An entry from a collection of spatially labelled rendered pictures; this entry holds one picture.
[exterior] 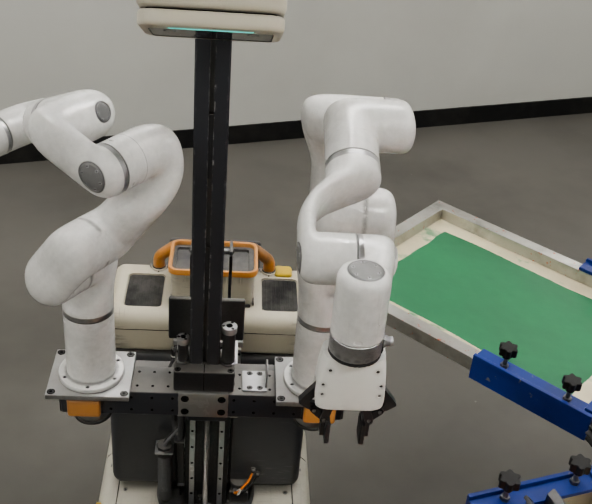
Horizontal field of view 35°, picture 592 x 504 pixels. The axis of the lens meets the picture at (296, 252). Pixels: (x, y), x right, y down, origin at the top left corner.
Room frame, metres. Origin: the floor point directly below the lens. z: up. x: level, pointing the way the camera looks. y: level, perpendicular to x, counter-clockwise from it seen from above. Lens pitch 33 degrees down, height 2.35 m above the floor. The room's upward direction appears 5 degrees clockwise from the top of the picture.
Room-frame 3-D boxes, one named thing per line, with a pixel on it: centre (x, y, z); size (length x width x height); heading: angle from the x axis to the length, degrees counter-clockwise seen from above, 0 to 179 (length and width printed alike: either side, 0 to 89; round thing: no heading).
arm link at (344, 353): (1.03, -0.10, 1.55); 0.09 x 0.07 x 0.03; 95
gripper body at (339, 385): (1.03, -0.09, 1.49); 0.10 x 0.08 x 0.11; 95
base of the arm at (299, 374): (1.44, -0.06, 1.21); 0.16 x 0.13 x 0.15; 5
